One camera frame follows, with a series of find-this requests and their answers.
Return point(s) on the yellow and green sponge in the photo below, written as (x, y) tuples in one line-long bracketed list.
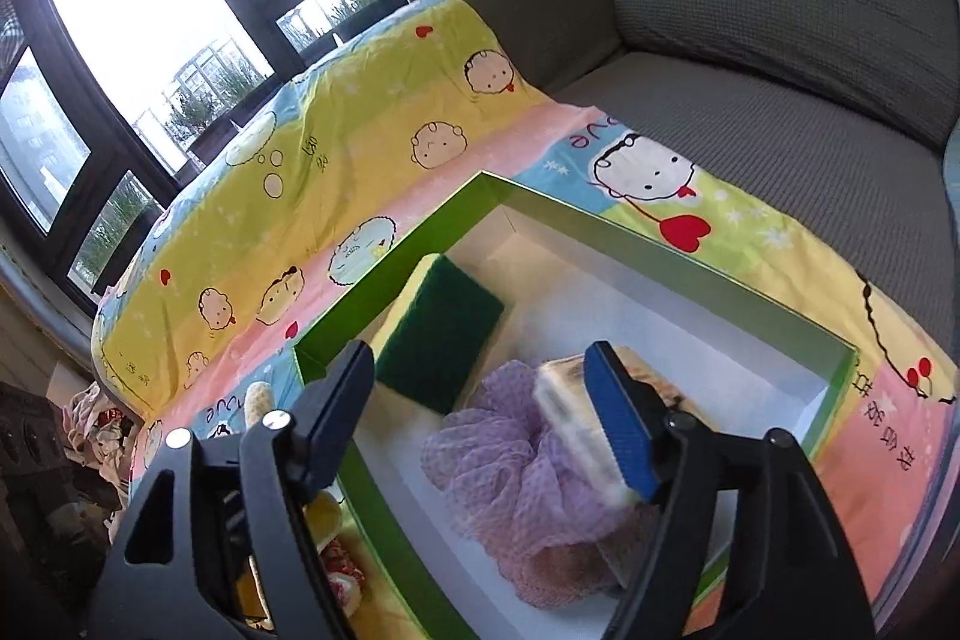
[(439, 332)]

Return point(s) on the yellow soft toy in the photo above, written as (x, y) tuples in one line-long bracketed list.
[(326, 516)]

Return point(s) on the grey sofa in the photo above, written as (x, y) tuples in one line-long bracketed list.
[(787, 123)]

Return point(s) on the white tree-print tissue pack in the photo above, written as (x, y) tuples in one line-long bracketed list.
[(566, 400)]

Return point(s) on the pile of clothes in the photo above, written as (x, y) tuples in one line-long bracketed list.
[(97, 422)]

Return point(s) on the purple mesh bath pouf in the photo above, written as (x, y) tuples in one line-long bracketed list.
[(495, 460)]

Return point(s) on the red cloth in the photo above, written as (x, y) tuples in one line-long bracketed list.
[(339, 569)]

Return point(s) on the green cardboard box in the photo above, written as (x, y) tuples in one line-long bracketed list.
[(352, 325)]

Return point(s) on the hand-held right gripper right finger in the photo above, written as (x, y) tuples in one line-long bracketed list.
[(622, 430)]

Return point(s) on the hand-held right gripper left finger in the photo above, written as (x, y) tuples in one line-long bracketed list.
[(337, 407)]

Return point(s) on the cartoon printed blanket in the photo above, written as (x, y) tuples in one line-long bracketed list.
[(337, 108)]

